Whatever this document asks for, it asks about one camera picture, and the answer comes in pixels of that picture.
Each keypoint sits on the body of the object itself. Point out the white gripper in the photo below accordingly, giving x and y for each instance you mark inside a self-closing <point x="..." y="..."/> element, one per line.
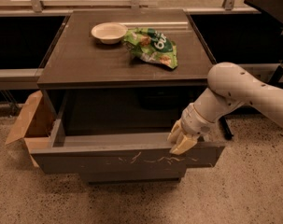
<point x="192" y="122"/>

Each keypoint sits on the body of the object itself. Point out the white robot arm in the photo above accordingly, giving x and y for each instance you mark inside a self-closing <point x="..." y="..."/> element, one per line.
<point x="212" y="106"/>

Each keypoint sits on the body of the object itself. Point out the metal window rail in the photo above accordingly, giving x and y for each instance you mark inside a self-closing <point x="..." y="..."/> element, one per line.
<point x="26" y="79"/>

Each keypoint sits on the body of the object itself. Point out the open cardboard box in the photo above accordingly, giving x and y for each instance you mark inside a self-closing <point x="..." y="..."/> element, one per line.
<point x="33" y="125"/>

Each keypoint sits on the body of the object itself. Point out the green chip bag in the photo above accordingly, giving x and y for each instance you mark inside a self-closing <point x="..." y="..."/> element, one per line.
<point x="151" y="46"/>

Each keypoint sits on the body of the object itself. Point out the black table with leg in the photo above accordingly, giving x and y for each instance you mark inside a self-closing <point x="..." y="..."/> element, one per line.
<point x="271" y="6"/>

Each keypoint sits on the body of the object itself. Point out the white bowl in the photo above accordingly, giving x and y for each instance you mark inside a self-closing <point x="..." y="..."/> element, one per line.
<point x="109" y="32"/>

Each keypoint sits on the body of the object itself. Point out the grey bottom drawer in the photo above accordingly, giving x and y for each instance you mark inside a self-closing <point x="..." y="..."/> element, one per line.
<point x="132" y="176"/>

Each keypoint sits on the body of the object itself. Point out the dark grey drawer cabinet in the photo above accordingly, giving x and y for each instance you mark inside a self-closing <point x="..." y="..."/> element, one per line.
<point x="79" y="62"/>

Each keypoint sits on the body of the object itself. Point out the grey drawer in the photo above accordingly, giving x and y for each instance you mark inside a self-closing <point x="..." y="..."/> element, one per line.
<point x="132" y="176"/>
<point x="112" y="131"/>

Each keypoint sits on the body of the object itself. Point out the grey top drawer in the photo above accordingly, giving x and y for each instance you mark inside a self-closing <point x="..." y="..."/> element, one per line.
<point x="112" y="131"/>

